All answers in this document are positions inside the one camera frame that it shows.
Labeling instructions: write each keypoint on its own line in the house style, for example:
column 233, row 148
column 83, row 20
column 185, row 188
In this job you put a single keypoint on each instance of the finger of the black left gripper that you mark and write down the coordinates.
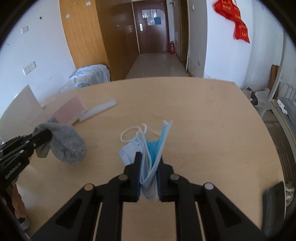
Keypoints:
column 21, row 142
column 20, row 150

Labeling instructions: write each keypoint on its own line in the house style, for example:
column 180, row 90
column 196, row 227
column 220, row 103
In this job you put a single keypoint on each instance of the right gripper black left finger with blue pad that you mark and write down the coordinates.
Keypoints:
column 95, row 212

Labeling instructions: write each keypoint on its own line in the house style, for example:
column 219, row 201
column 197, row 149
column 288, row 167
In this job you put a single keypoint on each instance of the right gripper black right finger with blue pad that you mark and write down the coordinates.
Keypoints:
column 203, row 212

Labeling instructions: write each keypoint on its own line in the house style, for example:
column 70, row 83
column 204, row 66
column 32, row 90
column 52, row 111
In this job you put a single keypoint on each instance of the grey sock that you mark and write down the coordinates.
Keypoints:
column 66, row 144

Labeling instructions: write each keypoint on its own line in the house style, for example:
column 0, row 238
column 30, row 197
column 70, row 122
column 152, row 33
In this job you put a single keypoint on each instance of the clear zip bag red label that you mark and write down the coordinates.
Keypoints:
column 68, row 107

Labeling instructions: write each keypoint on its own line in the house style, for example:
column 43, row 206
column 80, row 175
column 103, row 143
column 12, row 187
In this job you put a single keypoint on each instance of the blue surgical mask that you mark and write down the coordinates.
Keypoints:
column 151, row 145

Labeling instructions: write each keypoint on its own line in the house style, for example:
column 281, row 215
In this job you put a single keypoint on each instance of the person's left hand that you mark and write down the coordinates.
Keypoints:
column 17, row 202

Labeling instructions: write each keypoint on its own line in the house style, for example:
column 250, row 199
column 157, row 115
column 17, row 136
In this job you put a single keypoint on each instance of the white foam box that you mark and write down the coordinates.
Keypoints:
column 22, row 115

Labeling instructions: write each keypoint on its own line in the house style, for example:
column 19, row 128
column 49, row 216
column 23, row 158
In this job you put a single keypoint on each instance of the light blue cloth covered bin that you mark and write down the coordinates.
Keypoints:
column 87, row 76

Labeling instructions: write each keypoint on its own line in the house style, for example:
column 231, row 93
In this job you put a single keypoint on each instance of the wooden wardrobe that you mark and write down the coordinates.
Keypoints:
column 101, row 32

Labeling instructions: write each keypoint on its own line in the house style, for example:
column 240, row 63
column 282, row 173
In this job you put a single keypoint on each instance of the red fire extinguisher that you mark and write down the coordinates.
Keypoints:
column 172, row 47

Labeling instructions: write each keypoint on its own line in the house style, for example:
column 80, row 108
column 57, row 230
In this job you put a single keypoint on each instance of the dark brown entrance door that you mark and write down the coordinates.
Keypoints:
column 151, row 19

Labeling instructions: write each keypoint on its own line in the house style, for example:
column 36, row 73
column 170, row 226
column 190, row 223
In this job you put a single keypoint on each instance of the red hanging banners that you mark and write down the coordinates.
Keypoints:
column 229, row 10

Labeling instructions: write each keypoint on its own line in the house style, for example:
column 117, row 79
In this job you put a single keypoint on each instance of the double wall socket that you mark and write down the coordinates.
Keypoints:
column 28, row 69

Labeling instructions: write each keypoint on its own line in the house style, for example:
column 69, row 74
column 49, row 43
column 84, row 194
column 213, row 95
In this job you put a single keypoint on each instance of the wall switch plate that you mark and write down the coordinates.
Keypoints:
column 24, row 29

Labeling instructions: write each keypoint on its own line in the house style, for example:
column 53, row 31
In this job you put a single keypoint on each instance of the side door frame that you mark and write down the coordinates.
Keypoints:
column 184, row 32

